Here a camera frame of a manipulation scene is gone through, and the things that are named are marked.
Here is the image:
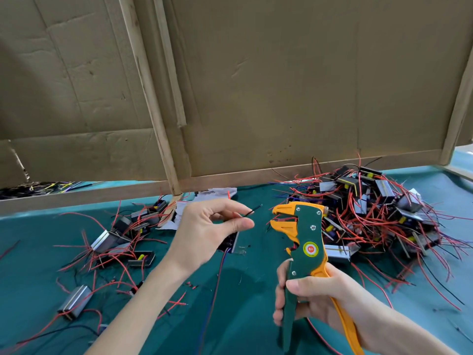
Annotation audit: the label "person's right hand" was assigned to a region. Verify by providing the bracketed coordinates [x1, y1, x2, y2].
[272, 258, 387, 351]

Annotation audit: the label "person's left hand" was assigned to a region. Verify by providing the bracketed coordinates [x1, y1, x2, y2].
[164, 198, 256, 278]

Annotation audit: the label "transformer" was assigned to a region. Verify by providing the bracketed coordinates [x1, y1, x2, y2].
[196, 204, 263, 355]

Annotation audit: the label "long red wire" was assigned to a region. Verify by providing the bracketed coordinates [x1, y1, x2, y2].
[305, 316, 345, 355]

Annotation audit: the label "orange green wire strippers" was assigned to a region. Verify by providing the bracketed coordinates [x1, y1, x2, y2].
[270, 202, 365, 355]

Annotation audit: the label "pile of wired transformers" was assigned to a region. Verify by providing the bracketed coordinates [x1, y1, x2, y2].
[277, 155, 473, 309]
[0, 196, 190, 346]

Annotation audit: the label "person's left forearm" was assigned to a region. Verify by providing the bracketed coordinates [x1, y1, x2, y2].
[85, 261, 189, 355]

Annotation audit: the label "person's right forearm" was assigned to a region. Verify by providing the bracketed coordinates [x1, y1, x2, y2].
[366, 310, 459, 355]

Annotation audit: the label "crumpled grey plastic bag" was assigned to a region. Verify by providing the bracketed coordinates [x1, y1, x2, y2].
[157, 187, 238, 231]

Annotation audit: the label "thin wooden strip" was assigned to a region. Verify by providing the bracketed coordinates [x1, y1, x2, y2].
[153, 0, 188, 129]

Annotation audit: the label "flat grey board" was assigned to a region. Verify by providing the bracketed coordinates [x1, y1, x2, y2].
[445, 147, 473, 180]

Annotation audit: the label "smooth brown cardboard panel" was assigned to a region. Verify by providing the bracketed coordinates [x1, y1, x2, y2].
[166, 0, 473, 177]

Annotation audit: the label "creased brown cardboard panel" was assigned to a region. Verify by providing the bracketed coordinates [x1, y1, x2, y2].
[0, 0, 169, 188]

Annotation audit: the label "long wooden bottom rail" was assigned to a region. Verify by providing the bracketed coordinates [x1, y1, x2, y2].
[181, 150, 444, 191]

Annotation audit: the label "short wooden bottom rail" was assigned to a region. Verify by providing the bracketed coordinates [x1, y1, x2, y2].
[0, 181, 172, 215]

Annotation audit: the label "wide wooden post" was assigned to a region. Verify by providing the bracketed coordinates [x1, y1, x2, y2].
[118, 0, 183, 195]

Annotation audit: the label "heap of black cables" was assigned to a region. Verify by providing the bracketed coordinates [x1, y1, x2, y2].
[0, 181, 90, 200]

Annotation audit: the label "wooden corner post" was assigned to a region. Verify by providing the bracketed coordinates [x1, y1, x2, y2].
[439, 48, 473, 166]

